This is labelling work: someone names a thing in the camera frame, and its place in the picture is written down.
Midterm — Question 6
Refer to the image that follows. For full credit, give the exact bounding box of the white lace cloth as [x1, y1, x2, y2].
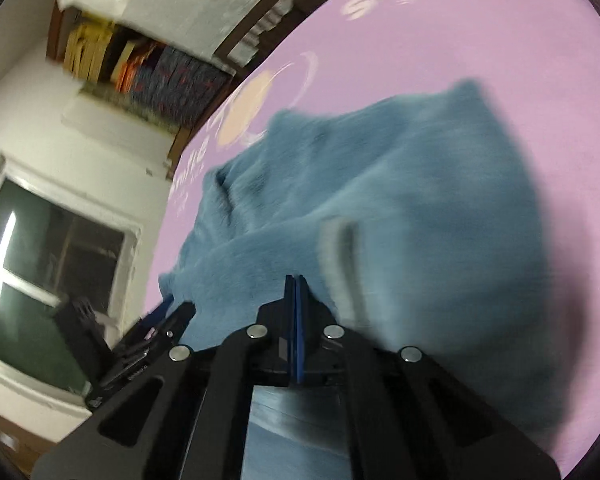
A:
[55, 0, 331, 68]

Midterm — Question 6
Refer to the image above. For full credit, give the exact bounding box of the pink printed tablecloth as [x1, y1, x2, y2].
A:
[147, 0, 600, 480]

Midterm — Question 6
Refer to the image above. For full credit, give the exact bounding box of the blue fleece garment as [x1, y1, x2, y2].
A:
[159, 79, 552, 480]

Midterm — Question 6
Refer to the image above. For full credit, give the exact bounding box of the dark wooden chair back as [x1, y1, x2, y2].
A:
[212, 0, 303, 73]

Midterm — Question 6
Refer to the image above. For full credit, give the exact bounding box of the white foam board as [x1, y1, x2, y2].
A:
[61, 94, 178, 136]

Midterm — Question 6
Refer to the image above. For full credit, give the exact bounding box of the stack of yellow woven boxes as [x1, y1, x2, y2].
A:
[64, 20, 126, 83]

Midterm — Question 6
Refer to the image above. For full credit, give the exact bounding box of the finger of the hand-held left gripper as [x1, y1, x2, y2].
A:
[115, 301, 197, 358]

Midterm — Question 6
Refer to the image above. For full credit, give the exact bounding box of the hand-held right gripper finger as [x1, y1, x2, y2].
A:
[296, 275, 561, 480]
[32, 276, 297, 480]

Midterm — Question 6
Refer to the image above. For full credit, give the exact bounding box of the wooden storage shelf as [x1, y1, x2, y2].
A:
[46, 0, 231, 181]

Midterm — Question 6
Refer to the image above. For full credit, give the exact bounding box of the white framed window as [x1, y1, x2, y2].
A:
[0, 154, 143, 411]

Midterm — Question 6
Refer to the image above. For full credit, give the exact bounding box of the orange patterned box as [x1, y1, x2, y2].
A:
[112, 45, 157, 93]

